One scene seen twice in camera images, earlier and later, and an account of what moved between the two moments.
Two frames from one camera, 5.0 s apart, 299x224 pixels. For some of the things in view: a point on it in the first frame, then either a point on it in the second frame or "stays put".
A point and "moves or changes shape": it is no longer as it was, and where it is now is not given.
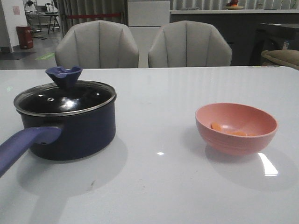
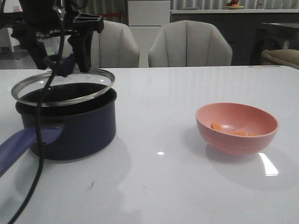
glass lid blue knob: [66, 95] moves or changes shape
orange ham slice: [215, 125] stays put
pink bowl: [234, 129] stays put
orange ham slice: [239, 133] stays put
